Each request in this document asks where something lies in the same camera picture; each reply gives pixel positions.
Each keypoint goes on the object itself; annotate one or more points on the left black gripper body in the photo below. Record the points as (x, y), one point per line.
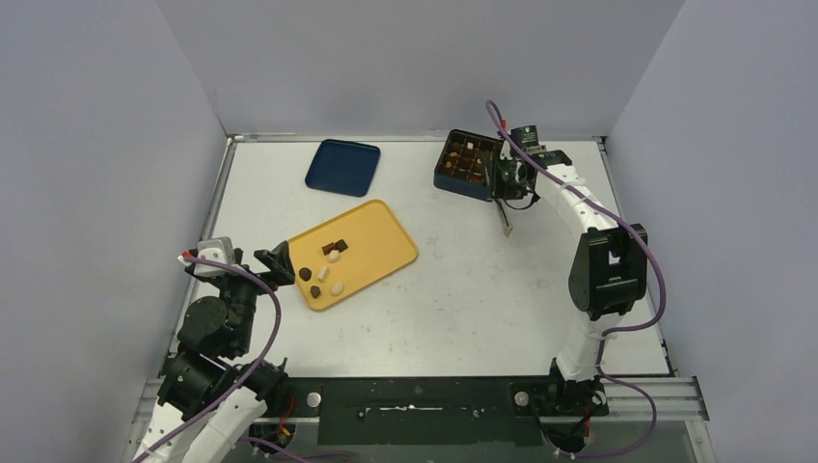
(242, 291)

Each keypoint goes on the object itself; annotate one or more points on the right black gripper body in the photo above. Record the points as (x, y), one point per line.
(506, 180)

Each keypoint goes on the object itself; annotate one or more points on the metal serving tongs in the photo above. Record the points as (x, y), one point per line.
(503, 217)

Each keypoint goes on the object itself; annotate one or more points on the yellow plastic tray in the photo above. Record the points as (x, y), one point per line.
(378, 246)

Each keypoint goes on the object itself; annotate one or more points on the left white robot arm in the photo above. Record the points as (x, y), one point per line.
(205, 403)

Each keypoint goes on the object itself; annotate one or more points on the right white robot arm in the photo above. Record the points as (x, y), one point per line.
(609, 269)

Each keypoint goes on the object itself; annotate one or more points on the white bar chocolate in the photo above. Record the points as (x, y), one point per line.
(323, 273)

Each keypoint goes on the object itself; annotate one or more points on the brown bar chocolate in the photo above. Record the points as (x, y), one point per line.
(327, 249)

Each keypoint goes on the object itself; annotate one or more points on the dark blue chocolate box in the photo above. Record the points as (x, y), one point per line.
(461, 171)

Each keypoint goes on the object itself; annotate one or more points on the white swirl chocolate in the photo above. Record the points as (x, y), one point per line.
(337, 289)

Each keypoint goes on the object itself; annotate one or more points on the dark blue box lid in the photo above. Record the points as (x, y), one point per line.
(343, 167)

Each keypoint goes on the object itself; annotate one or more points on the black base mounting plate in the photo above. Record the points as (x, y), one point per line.
(435, 410)

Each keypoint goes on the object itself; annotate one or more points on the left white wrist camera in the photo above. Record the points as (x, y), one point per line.
(217, 249)

